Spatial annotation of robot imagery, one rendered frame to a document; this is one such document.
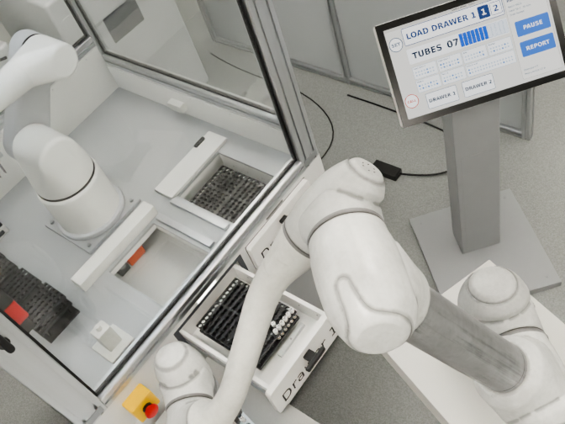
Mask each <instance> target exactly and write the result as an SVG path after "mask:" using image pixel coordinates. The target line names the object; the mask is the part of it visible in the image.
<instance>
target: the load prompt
mask: <svg viewBox="0 0 565 424"><path fill-rule="evenodd" d="M501 15H505V12H504V6H503V3H502V0H488V1H486V2H483V3H479V4H476V5H473V6H471V7H468V8H464V9H461V10H458V11H456V12H452V13H448V14H445V15H442V16H440V17H437V18H434V19H430V20H427V21H425V22H422V23H419V24H415V25H412V26H409V27H406V28H403V29H401V30H400V31H401V34H402V37H403V40H404V46H405V47H406V46H409V45H413V44H416V43H419V42H421V41H424V40H428V39H431V38H434V37H437V36H440V35H443V34H447V33H450V32H452V31H455V30H458V29H462V28H465V27H467V26H471V25H474V24H478V23H481V22H483V21H486V20H489V19H493V18H496V17H498V16H501Z"/></svg>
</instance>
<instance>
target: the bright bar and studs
mask: <svg viewBox="0 0 565 424"><path fill-rule="evenodd" d="M304 328H305V324H304V323H302V322H300V323H299V325H298V326H297V328H296V329H295V331H294V332H293V334H292V335H291V336H290V337H289V339H288V340H287V341H286V342H285V344H284V345H283V346H282V348H281V349H280V351H279V352H278V353H277V355H278V356H279V357H281V358H282V357H283V356H284V354H285V353H286V352H287V350H288V349H289V348H290V347H291V345H292V344H293V342H294V341H295V340H296V338H297V337H298V335H299V334H300V333H301V331H302V330H303V329H304Z"/></svg>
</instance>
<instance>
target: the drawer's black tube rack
mask: <svg viewBox="0 0 565 424"><path fill-rule="evenodd" d="M235 280H238V282H237V283H235ZM240 283H243V284H240ZM232 284H235V286H231V285H232ZM246 285H247V287H245V286H246ZM229 288H232V289H231V290H229ZM249 288H250V285H249V284H246V283H244V282H243V281H241V280H239V279H238V278H234V279H233V280H232V282H231V283H230V284H229V286H228V287H227V288H226V289H225V290H224V292H223V293H222V294H221V295H220V296H219V297H218V298H217V300H216V301H215V302H214V304H213V305H212V306H211V307H210V308H209V310H208V311H207V312H206V314H205V315H204V316H203V317H202V319H201V320H200V321H199V322H198V324H197V325H196V327H197V328H199V329H200V330H199V331H200V332H201V333H202V334H204V335H205V336H206V337H208V338H210V339H212V340H213V341H215V342H217V343H218V344H219V345H221V346H222V347H224V348H226V349H227V350H229V351H230V349H231V346H232V343H233V340H234V336H235V331H236V328H237V325H238V322H239V319H240V313H241V311H242V307H243V304H244V302H245V299H246V295H247V292H248V289H249ZM227 291H228V292H229V293H228V294H226V292H227ZM223 295H225V297H224V298H222V297H223ZM220 299H221V300H222V301H221V302H219V300H220ZM215 305H218V306H217V307H215ZM281 305H283V307H282V306H281ZM287 308H290V307H288V306H286V305H285V304H283V303H281V302H278V305H277V308H276V309H275V312H274V315H273V318H272V321H275V322H276V324H277V325H278V324H279V321H281V320H282V319H283V317H284V316H285V315H286V313H287V312H289V310H286V309H287ZM212 309H215V310H214V311H212ZM209 312H212V314H211V315H209ZM206 316H208V317H209V318H208V319H205V317H206ZM296 316H297V318H296V319H294V318H293V323H290V322H289V323H290V327H287V330H286V331H283V332H284V335H282V336H281V334H280V336H281V339H279V340H278V339H277V340H276V341H275V342H274V343H273V344H272V346H271V347H270V348H269V350H268V351H267V353H266V354H265V355H264V357H263V358H262V359H261V361H260V362H259V363H258V364H257V365H256V368H258V369H259V370H261V369H262V368H263V367H264V365H265V364H266V363H267V361H268V360H269V358H270V357H271V356H272V355H273V354H274V352H275V351H276V350H277V348H278V347H279V345H280V344H281V343H282V341H283V340H284V338H285V337H286V336H287V334H288V333H289V332H290V331H291V330H292V328H293V327H294V325H295V324H296V323H297V321H298V320H299V316H298V315H296ZM202 321H205V322H204V323H202ZM272 321H271V322H272ZM199 325H202V326H201V327H198V326H199ZM275 328H276V327H272V325H271V324H270V327H269V330H268V333H267V337H266V340H267V339H268V337H269V336H270V335H273V334H272V333H273V329H275ZM266 340H265V342H266ZM265 342H264V343H265Z"/></svg>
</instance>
